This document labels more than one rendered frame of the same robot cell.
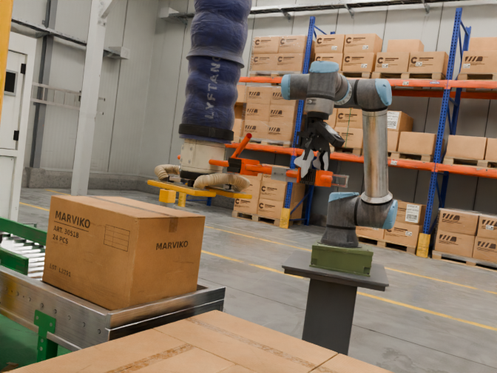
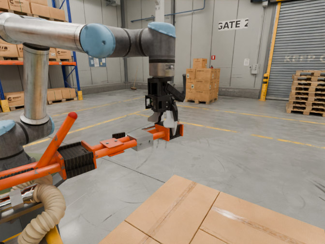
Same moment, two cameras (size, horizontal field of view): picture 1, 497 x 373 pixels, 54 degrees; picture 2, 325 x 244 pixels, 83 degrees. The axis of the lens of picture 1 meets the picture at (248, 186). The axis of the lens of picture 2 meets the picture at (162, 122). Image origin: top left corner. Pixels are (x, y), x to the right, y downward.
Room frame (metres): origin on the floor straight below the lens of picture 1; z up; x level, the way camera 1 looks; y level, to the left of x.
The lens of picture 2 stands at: (1.57, 0.47, 1.44)
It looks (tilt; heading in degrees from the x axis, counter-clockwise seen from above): 17 degrees down; 271
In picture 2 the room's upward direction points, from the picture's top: straight up
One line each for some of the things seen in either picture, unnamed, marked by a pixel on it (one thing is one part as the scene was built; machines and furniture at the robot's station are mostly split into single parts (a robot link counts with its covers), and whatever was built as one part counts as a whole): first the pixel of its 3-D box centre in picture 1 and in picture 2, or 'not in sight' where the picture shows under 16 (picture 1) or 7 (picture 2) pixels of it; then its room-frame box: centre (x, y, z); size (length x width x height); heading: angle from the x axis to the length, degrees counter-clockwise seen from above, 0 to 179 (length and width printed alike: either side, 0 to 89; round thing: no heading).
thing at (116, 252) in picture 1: (123, 248); not in sight; (2.21, 0.53, 0.75); 0.60 x 0.40 x 0.40; 55
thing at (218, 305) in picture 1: (171, 328); not in sight; (2.02, 0.25, 0.47); 0.70 x 0.03 x 0.15; 146
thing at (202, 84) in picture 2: not in sight; (202, 80); (-0.03, -7.44, 0.87); 1.21 x 1.02 x 1.74; 58
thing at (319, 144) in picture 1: (313, 132); (160, 94); (1.58, -0.19, 1.34); 0.09 x 0.08 x 0.12; 42
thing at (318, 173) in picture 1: (314, 177); (169, 129); (1.55, -0.20, 1.20); 0.08 x 0.07 x 0.05; 43
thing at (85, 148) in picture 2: (242, 166); (74, 158); (1.81, 0.03, 1.20); 0.10 x 0.08 x 0.06; 133
